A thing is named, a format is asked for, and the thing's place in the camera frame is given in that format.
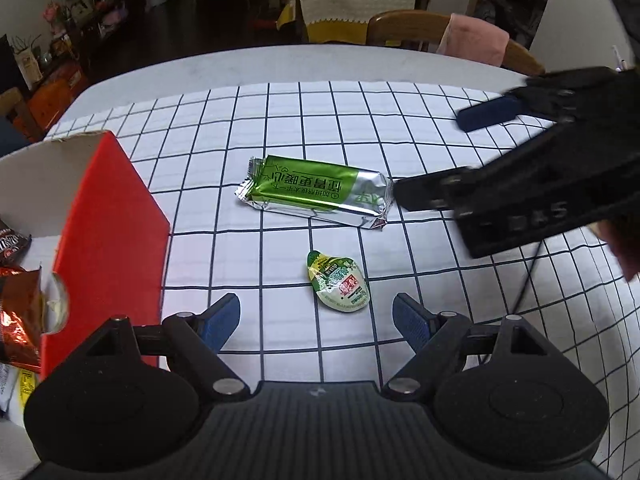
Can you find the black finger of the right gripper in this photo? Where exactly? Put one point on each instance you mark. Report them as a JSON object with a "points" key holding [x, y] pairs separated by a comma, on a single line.
{"points": [[440, 190]]}

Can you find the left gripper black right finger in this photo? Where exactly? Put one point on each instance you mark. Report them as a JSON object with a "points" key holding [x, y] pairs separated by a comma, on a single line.
{"points": [[441, 343]]}

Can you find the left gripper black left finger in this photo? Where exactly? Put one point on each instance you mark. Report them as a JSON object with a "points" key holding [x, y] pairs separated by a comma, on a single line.
{"points": [[190, 343]]}

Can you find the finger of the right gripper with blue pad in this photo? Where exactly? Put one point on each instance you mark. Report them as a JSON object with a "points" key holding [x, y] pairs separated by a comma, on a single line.
{"points": [[489, 113]]}

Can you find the red cardboard box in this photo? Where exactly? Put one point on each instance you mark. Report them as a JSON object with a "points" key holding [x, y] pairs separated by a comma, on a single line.
{"points": [[101, 410]]}

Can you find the brown foil snack bag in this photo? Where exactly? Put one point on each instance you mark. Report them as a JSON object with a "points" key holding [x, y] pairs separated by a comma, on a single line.
{"points": [[22, 320]]}

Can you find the person's right hand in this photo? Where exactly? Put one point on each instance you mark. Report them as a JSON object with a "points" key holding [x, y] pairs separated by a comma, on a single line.
{"points": [[622, 248]]}

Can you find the green silver snack bar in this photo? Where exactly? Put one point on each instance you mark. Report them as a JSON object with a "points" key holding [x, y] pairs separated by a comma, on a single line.
{"points": [[317, 190]]}

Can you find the wooden chair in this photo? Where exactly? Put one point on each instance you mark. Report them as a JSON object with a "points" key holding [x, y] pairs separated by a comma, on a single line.
{"points": [[423, 27]]}

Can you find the green jelly cup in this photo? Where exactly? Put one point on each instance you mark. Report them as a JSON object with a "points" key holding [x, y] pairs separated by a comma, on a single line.
{"points": [[338, 282]]}

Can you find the white checkered tablecloth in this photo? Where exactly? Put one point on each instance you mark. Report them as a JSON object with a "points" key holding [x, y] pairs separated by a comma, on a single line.
{"points": [[192, 152]]}

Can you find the yellow small snack packet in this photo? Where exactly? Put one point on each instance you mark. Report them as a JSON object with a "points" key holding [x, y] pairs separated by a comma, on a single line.
{"points": [[27, 382]]}

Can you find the sofa with cream cover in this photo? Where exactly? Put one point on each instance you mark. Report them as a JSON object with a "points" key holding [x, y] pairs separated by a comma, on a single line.
{"points": [[343, 21]]}

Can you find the dark brown snack packet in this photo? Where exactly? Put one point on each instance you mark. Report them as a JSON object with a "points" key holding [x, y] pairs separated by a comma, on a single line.
{"points": [[13, 244]]}

